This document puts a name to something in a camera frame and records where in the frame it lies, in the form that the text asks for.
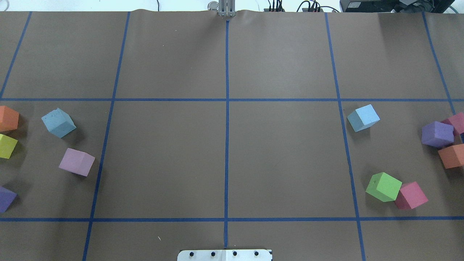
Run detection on light blue foam block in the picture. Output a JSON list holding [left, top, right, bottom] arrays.
[[347, 104, 381, 132], [41, 108, 76, 138]]

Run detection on small steel cylinder weight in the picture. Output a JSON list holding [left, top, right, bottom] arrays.
[[207, 1, 219, 11]]

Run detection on light pink foam block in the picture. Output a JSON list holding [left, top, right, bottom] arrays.
[[59, 148, 95, 177]]

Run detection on green foam block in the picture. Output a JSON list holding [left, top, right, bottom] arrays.
[[366, 172, 402, 203]]

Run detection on right pink foam block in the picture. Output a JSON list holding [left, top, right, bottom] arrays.
[[394, 182, 428, 210]]

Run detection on right purple foam block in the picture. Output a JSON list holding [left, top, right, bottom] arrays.
[[421, 121, 455, 148]]

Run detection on purple foam block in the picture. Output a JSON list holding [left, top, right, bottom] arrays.
[[0, 186, 17, 213], [421, 121, 455, 148]]

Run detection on black electronics box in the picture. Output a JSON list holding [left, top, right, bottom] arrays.
[[339, 0, 454, 13]]

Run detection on right orange foam block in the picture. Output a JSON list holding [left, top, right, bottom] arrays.
[[438, 144, 464, 169]]

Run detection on orange foam block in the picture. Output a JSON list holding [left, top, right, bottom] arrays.
[[0, 105, 20, 132], [438, 144, 464, 169]]

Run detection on left orange foam block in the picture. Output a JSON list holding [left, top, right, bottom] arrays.
[[0, 105, 20, 132]]

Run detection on yellow foam block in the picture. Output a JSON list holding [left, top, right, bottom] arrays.
[[0, 134, 18, 159]]

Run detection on far magenta foam block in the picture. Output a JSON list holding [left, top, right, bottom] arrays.
[[441, 112, 464, 136]]

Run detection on left purple foam block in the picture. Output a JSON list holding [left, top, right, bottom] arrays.
[[0, 186, 17, 213]]

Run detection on aluminium frame post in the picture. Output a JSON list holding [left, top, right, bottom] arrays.
[[217, 0, 236, 17]]

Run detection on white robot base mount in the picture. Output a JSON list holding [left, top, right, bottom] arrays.
[[177, 249, 273, 261]]

